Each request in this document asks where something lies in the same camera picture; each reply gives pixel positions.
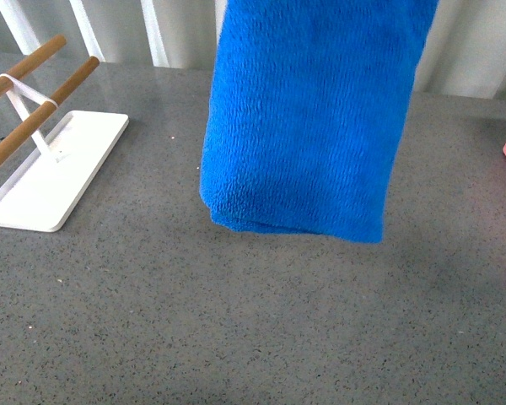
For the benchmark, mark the white towel rack stand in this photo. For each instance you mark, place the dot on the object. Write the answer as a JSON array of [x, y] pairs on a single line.
[[43, 191]]

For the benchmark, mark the white curtain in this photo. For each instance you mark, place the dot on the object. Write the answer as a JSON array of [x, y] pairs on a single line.
[[465, 53]]

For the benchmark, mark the blue microfiber cloth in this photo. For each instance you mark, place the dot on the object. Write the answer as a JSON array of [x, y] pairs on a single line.
[[307, 109]]

